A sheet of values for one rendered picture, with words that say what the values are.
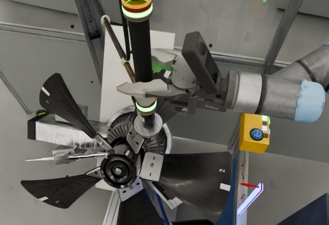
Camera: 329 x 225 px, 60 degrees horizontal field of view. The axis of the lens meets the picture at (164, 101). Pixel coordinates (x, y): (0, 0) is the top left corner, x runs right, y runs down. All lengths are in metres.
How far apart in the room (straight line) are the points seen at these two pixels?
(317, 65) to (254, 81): 0.17
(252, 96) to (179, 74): 0.13
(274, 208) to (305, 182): 0.33
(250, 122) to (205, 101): 0.66
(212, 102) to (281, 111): 0.12
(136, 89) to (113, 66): 0.61
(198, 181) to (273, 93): 0.50
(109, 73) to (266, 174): 1.57
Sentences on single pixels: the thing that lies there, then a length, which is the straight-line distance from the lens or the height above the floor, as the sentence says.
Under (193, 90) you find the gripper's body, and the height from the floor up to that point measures 1.67.
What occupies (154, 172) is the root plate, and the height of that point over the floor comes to 1.19.
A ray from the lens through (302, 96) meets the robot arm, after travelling 0.54.
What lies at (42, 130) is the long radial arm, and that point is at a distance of 1.17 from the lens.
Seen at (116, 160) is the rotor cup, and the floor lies 1.24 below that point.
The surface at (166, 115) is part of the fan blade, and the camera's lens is 0.82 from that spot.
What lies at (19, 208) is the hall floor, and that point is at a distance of 2.36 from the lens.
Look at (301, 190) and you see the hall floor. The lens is 2.38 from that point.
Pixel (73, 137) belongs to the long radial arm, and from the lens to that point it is 1.12.
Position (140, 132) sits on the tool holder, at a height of 1.47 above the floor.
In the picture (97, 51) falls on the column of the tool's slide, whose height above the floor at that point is 1.07.
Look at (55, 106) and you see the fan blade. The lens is 1.00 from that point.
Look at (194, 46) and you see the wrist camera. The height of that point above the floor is 1.76.
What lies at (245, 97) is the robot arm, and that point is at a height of 1.67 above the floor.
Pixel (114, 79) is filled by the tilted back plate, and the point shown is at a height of 1.21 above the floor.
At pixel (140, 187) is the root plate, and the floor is 1.09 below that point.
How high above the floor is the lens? 2.07
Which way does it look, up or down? 56 degrees down
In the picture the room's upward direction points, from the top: straight up
